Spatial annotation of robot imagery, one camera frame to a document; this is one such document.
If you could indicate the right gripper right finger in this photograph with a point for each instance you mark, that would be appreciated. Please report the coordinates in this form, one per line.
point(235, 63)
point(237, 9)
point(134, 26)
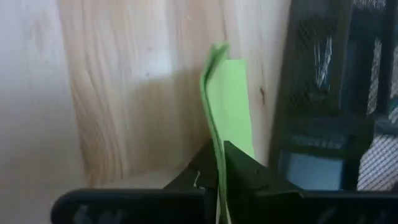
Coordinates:
point(245, 174)

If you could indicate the green sticky note pad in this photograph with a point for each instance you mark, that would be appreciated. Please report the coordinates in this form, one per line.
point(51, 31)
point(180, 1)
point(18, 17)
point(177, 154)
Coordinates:
point(230, 102)

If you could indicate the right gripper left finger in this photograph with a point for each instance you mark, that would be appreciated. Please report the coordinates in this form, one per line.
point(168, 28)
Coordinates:
point(199, 174)

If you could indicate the black mesh desk organizer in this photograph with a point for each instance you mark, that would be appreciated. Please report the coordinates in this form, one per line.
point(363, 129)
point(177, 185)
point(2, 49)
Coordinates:
point(281, 93)

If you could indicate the blue eraser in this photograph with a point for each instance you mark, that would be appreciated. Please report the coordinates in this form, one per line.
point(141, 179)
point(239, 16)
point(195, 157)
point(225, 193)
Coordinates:
point(314, 171)

